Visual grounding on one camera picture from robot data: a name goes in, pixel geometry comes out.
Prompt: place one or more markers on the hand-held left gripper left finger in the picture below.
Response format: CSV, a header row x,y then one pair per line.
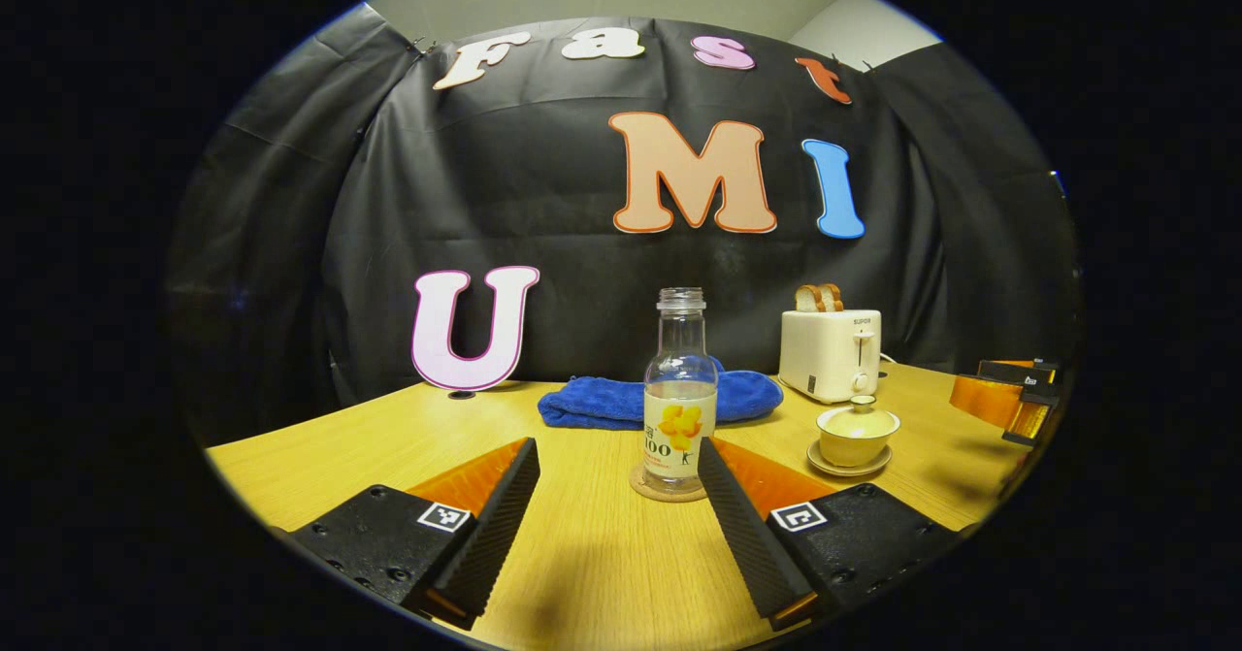
x,y
490,535

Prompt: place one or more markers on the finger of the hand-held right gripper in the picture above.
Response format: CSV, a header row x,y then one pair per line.
x,y
1040,399
1014,372

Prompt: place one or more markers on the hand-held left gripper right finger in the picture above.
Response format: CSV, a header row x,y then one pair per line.
x,y
747,544

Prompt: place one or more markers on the round brown coaster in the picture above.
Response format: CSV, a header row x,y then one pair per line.
x,y
645,491

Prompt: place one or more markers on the cream teacup lid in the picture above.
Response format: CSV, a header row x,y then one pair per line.
x,y
859,423

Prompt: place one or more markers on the clear glass water bottle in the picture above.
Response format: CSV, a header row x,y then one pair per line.
x,y
679,379

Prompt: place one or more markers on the cream ceramic saucer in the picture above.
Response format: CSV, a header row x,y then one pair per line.
x,y
849,471

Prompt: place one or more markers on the blue towel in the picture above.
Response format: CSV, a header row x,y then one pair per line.
x,y
592,404

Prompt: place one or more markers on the cream toaster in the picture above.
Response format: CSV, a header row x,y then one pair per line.
x,y
820,355

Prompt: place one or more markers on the toast bread slice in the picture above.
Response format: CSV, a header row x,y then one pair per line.
x,y
833,296
806,299

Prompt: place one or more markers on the black backdrop cloth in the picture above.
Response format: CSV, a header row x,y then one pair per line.
x,y
582,292

